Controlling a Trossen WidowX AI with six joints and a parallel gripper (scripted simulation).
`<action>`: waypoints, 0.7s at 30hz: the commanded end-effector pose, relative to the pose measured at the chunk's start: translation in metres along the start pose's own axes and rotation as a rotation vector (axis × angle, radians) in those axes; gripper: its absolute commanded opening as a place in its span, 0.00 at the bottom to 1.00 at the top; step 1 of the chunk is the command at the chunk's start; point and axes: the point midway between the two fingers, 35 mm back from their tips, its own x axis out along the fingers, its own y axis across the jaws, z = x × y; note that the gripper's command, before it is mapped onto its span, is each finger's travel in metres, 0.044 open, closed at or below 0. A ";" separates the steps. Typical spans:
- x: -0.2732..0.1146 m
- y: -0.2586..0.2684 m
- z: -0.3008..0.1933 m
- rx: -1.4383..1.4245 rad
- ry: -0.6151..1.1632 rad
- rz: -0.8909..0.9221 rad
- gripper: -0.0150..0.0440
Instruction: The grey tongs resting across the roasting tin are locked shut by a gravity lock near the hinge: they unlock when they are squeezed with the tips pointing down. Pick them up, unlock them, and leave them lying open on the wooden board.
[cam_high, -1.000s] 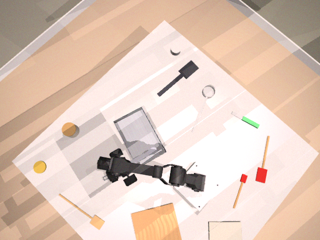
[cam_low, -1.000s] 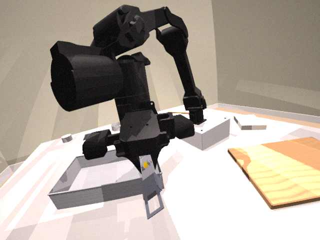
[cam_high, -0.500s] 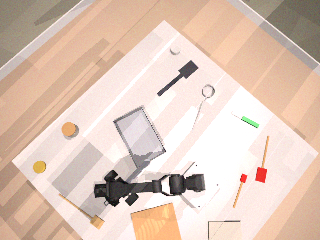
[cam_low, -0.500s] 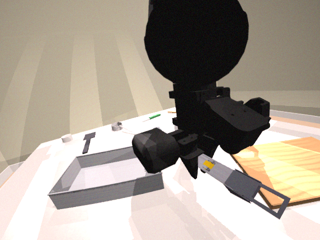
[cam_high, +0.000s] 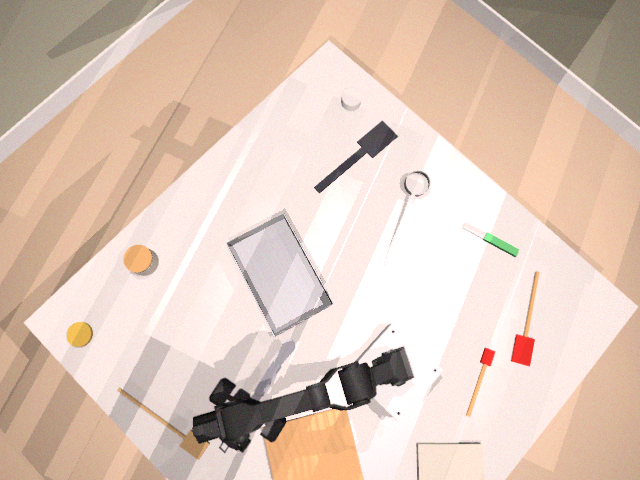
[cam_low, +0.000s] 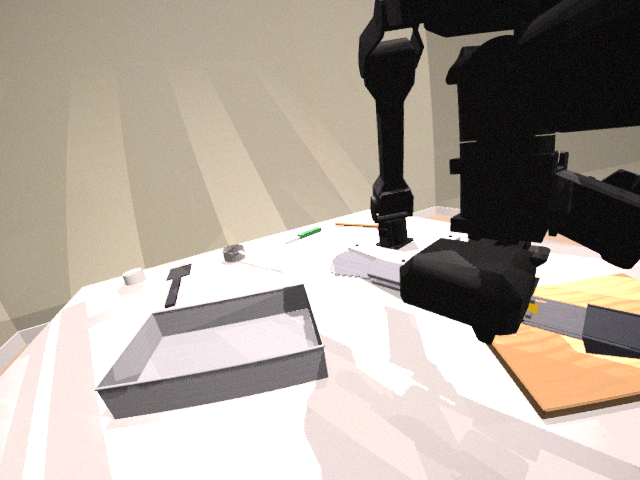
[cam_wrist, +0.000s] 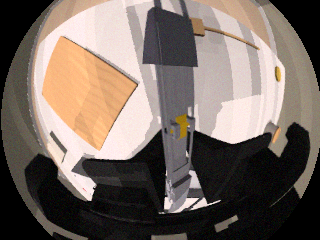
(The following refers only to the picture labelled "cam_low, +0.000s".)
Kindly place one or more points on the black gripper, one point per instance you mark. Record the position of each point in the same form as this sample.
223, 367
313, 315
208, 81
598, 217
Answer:
487, 282

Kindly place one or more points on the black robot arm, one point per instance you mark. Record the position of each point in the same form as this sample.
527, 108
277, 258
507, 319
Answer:
571, 65

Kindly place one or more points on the wooden board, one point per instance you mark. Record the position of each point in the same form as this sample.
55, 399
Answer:
554, 372

